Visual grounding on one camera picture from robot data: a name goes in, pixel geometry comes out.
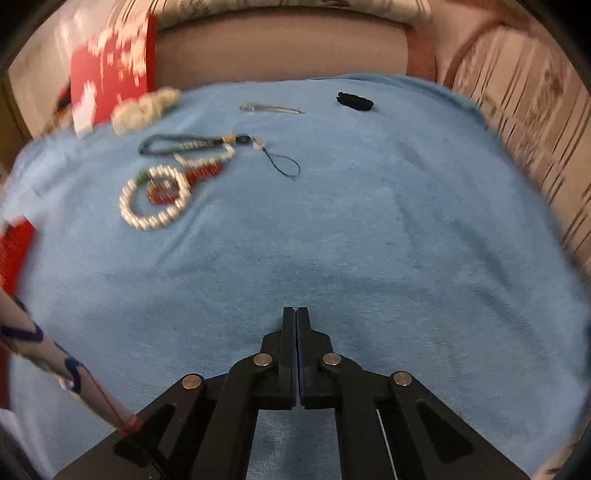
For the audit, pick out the blue terry cloth cover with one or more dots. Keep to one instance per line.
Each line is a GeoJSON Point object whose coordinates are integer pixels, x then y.
{"type": "Point", "coordinates": [388, 209]}

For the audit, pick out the striped floral cushion right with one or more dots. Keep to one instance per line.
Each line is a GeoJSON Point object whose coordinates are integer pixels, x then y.
{"type": "Point", "coordinates": [532, 96]}

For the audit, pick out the red open gift box tray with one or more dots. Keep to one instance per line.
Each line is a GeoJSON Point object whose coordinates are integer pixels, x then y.
{"type": "Point", "coordinates": [16, 239]}

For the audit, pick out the silver metal hair clip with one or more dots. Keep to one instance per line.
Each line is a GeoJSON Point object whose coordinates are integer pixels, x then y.
{"type": "Point", "coordinates": [254, 107]}

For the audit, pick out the cream dotted scrunchie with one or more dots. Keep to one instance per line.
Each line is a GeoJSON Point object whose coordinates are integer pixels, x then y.
{"type": "Point", "coordinates": [137, 114]}

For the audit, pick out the brown sofa backrest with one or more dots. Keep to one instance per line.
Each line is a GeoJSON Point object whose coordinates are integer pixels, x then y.
{"type": "Point", "coordinates": [274, 44]}

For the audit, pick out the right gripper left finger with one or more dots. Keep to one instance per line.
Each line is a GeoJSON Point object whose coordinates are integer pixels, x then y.
{"type": "Point", "coordinates": [263, 381]}

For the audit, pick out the red floral box lid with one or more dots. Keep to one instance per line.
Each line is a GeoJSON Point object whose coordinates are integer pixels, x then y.
{"type": "Point", "coordinates": [116, 65]}

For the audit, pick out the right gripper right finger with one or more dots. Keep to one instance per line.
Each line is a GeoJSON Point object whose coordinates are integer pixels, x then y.
{"type": "Point", "coordinates": [329, 380]}

